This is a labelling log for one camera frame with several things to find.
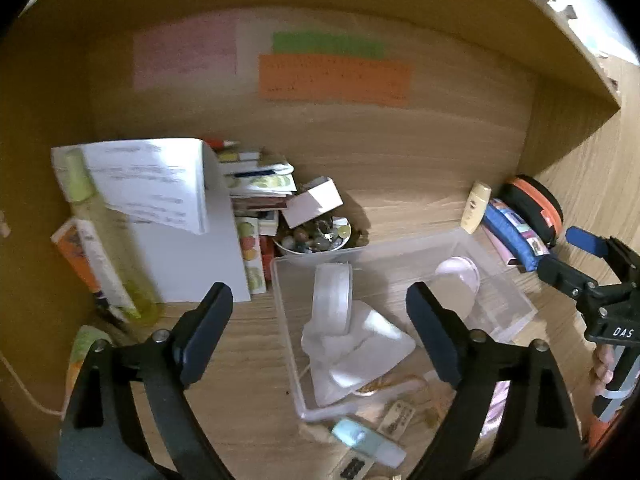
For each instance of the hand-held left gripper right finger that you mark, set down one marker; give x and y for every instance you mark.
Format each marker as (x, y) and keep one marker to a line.
(435, 340)

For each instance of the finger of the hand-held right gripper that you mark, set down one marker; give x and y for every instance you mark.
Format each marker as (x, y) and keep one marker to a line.
(565, 275)
(582, 240)

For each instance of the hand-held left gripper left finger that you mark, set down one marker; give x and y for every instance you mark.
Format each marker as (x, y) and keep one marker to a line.
(205, 335)

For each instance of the clear plastic storage box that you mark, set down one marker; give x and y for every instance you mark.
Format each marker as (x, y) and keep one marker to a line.
(390, 260)

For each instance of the mint green correction tape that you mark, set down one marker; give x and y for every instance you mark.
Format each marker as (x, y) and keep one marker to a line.
(357, 435)

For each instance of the wooden desktop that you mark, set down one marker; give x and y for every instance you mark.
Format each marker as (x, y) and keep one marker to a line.
(240, 385)

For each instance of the person's right hand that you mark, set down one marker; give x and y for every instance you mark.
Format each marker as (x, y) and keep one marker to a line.
(602, 365)

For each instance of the black orange round case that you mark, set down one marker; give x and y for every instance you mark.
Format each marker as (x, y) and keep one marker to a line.
(530, 205)

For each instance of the white tissue packet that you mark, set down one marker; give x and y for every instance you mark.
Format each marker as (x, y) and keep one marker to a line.
(370, 345)

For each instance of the pink flat box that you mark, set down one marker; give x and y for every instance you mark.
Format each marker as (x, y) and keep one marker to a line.
(500, 251)

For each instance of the blue pencil pouch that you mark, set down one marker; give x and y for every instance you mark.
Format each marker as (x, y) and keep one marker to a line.
(505, 232)

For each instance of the large white paper box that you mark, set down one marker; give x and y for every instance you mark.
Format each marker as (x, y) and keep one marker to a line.
(200, 260)

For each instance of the wooden tag eraser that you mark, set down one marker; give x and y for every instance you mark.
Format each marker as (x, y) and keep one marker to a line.
(397, 416)

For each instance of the fruit printed box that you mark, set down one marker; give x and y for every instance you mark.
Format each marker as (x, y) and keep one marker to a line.
(250, 250)

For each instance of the black metal clip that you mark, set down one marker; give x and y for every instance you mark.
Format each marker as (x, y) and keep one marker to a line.
(107, 312)

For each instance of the cream small bottle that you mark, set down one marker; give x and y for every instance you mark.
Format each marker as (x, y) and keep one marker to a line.
(475, 207)

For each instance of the clear tape roll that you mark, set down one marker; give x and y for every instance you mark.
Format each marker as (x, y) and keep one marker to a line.
(330, 295)

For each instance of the green orange tube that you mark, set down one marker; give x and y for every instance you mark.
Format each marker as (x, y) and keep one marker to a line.
(82, 350)

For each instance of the yellow liquid bottle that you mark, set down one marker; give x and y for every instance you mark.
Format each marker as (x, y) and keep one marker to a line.
(107, 245)

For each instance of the white bowl of stones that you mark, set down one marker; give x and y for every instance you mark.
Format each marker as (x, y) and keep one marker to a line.
(312, 242)

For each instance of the small grey keypad device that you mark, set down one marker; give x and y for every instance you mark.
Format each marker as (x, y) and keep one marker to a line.
(352, 469)

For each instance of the orange packet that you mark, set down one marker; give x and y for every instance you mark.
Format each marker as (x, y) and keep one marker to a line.
(70, 250)

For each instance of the stack of booklets and cards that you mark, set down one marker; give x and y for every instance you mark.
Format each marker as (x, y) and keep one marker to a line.
(260, 185)

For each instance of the printed white paper sheet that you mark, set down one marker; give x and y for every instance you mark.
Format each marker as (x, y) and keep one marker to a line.
(145, 180)

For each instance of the small white cardboard box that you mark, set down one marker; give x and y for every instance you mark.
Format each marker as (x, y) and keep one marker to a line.
(315, 200)

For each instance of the orange sticky note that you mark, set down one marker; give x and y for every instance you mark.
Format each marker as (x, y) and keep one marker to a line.
(335, 80)

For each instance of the pink sticky note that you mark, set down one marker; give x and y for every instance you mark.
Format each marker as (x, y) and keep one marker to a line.
(185, 50)

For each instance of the green sticky note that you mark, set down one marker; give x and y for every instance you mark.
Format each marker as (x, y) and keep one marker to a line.
(327, 45)

